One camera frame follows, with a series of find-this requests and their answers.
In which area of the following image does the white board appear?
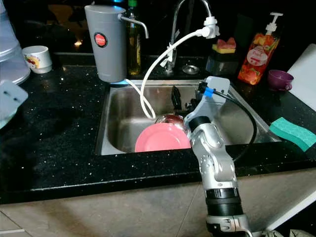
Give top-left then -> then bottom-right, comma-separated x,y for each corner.
286,43 -> 316,112

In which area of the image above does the green sponge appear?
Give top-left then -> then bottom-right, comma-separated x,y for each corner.
269,117 -> 316,153

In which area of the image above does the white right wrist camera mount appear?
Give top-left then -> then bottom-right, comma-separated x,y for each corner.
184,76 -> 231,125

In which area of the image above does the chrome sink faucet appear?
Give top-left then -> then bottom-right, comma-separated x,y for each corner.
162,0 -> 213,76

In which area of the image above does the black sponge holder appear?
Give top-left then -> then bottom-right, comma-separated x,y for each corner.
205,46 -> 238,76

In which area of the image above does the steel bowl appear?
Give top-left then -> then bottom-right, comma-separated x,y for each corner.
154,113 -> 189,133

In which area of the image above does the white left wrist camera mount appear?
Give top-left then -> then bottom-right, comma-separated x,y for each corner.
0,80 -> 29,130

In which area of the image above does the green capped oil bottle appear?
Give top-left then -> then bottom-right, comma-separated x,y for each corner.
127,0 -> 142,77

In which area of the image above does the purple cup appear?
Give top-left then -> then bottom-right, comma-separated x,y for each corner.
267,69 -> 294,92

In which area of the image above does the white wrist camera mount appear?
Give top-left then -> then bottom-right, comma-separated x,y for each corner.
0,80 -> 29,130
184,76 -> 231,125

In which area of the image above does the yellow pink sponge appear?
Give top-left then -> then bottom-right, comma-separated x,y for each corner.
212,37 -> 237,54

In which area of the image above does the white printed mug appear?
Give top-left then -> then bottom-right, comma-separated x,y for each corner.
22,45 -> 53,75

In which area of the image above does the white faucet diverter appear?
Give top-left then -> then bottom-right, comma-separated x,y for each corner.
200,16 -> 221,40

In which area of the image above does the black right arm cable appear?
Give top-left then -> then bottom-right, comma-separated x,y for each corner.
197,83 -> 258,162

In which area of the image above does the stainless steel sink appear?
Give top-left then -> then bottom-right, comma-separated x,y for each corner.
95,79 -> 283,157

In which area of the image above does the white filter hose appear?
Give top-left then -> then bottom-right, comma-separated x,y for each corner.
124,28 -> 209,120

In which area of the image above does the pink plate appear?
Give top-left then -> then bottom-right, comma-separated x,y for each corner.
134,122 -> 192,153

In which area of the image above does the round metal counter fitting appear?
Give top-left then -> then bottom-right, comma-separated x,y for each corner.
182,64 -> 200,75

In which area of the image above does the orange soap pump bottle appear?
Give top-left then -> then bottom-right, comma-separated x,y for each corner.
237,12 -> 282,86

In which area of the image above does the grey water filter jug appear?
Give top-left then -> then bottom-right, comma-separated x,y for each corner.
84,4 -> 150,83

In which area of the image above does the translucent white plastic container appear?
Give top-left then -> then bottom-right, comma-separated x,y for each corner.
0,0 -> 32,86

